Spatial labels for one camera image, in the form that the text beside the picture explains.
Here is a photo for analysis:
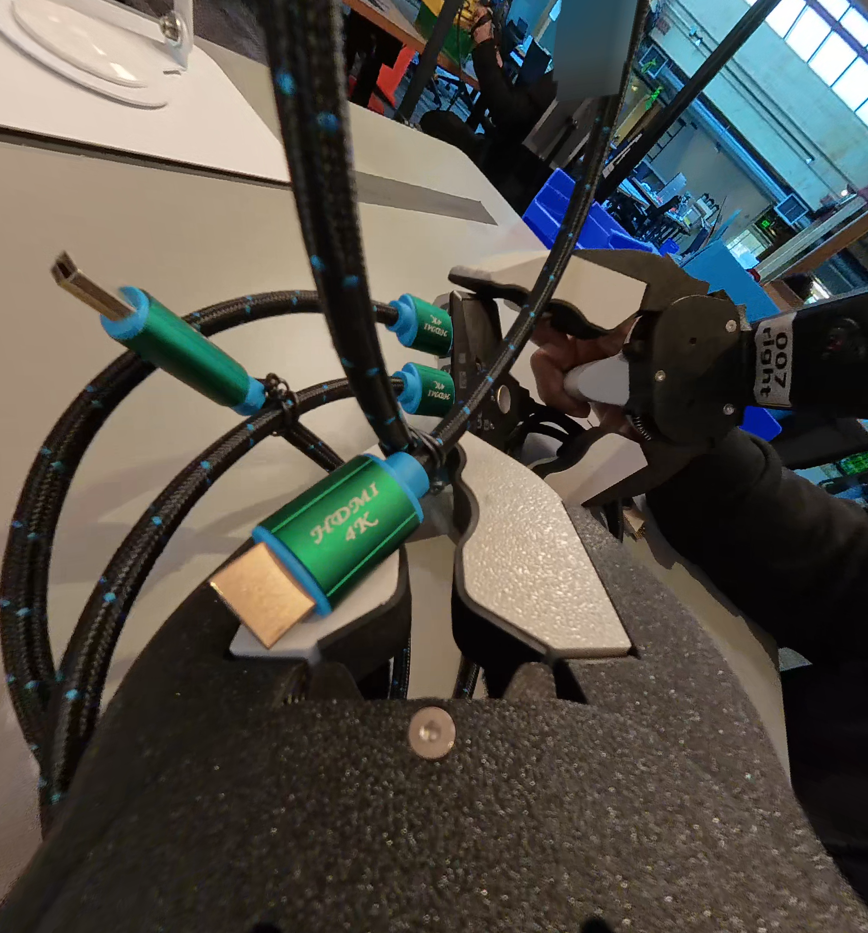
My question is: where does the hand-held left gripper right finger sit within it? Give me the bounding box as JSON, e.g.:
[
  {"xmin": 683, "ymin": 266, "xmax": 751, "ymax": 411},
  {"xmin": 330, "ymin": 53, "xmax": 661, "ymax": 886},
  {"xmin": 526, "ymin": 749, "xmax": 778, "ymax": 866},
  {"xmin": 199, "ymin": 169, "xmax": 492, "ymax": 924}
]
[{"xmin": 449, "ymin": 437, "xmax": 635, "ymax": 664}]

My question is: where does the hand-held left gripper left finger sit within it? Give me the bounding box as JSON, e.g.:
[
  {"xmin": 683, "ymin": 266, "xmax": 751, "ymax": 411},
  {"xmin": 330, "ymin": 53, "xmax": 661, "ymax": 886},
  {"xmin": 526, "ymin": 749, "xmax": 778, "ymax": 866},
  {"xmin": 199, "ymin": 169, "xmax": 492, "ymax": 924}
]
[{"xmin": 228, "ymin": 543, "xmax": 415, "ymax": 666}]

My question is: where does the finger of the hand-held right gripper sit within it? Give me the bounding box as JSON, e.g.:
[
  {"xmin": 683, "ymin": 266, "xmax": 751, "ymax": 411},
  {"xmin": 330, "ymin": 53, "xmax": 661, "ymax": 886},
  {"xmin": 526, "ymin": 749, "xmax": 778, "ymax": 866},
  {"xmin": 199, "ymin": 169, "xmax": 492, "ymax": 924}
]
[
  {"xmin": 542, "ymin": 437, "xmax": 654, "ymax": 505},
  {"xmin": 447, "ymin": 250, "xmax": 650, "ymax": 341}
]

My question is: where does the black hdmi switch box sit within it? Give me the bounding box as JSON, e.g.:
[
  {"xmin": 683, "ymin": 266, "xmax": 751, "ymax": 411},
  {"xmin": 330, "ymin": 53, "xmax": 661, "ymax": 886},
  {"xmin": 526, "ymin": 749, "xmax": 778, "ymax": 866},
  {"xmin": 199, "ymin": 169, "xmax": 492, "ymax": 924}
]
[{"xmin": 447, "ymin": 290, "xmax": 590, "ymax": 454}]

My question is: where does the person's right forearm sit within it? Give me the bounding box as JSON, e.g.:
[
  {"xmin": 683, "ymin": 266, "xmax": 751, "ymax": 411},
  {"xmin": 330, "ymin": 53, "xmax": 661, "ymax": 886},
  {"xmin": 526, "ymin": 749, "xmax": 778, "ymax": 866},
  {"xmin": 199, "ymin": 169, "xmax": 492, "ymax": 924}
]
[{"xmin": 642, "ymin": 426, "xmax": 868, "ymax": 933}]

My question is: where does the person's right hand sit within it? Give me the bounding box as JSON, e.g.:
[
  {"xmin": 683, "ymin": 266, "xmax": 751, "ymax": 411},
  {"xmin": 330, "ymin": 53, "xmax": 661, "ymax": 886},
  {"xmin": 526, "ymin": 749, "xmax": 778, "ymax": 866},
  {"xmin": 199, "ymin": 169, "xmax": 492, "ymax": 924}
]
[{"xmin": 529, "ymin": 319, "xmax": 635, "ymax": 440}]

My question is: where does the black light stand pole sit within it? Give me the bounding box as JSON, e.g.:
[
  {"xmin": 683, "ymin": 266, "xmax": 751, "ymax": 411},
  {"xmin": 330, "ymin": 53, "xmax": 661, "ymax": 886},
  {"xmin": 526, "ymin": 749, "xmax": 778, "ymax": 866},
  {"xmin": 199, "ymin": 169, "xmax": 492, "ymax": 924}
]
[{"xmin": 600, "ymin": 0, "xmax": 783, "ymax": 201}]

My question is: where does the orange traffic cone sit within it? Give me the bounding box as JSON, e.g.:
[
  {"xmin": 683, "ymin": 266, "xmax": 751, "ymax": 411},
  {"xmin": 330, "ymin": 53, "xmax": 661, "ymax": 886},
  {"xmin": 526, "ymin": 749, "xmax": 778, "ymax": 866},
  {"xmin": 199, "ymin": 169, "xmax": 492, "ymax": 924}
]
[{"xmin": 372, "ymin": 44, "xmax": 417, "ymax": 118}]

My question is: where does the white stand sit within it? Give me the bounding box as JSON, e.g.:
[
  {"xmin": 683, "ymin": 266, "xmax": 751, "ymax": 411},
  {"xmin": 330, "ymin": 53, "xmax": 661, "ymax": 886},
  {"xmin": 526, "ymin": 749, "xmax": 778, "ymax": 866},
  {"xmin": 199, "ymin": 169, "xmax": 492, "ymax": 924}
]
[{"xmin": 0, "ymin": 0, "xmax": 291, "ymax": 185}]

